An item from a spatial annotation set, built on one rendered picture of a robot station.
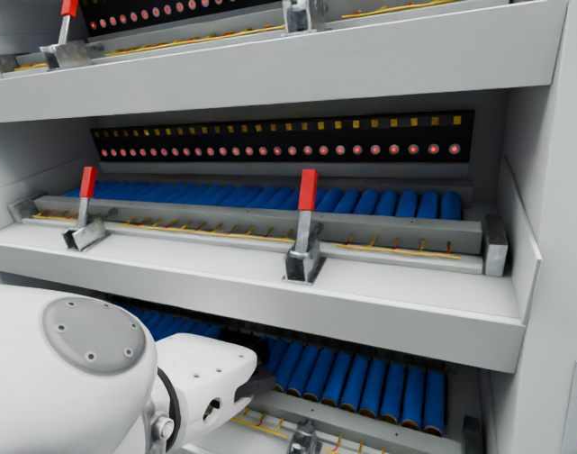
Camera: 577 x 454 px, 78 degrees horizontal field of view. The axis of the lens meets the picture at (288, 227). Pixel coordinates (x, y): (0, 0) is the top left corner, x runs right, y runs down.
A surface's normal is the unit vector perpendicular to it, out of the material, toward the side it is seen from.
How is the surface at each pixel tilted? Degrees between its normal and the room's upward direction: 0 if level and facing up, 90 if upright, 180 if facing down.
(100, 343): 44
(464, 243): 109
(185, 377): 9
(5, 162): 90
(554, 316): 90
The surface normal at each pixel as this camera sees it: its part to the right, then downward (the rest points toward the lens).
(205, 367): 0.17, -0.98
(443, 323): -0.38, 0.47
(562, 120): -0.40, 0.16
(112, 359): 0.72, -0.59
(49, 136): 0.92, 0.07
